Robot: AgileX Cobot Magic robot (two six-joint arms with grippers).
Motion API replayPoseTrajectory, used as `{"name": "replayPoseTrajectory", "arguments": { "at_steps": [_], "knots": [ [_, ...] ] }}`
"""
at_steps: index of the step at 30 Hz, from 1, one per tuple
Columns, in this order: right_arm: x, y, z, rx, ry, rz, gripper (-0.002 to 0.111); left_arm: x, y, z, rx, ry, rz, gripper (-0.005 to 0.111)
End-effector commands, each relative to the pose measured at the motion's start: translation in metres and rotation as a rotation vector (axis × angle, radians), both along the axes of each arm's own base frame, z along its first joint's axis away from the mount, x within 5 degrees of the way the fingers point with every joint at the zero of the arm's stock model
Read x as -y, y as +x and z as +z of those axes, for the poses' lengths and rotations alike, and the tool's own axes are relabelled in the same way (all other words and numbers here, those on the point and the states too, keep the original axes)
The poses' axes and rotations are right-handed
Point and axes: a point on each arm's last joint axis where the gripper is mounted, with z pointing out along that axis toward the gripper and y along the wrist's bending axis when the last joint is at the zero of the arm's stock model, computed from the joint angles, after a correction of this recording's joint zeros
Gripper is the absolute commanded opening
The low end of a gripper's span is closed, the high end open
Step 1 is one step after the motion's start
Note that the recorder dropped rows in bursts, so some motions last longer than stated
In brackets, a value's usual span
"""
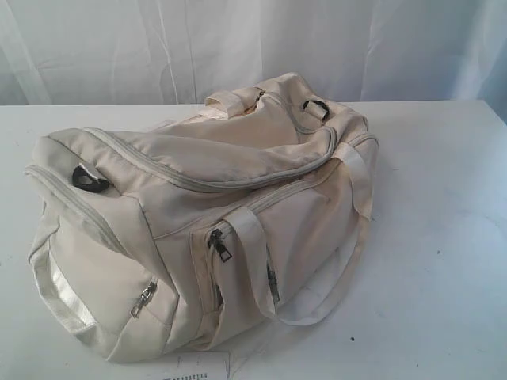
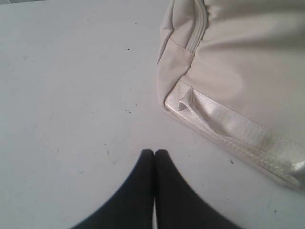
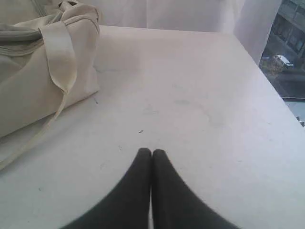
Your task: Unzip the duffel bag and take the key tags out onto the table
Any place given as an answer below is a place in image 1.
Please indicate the cream duffel bag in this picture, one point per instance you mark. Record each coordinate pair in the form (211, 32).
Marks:
(180, 238)

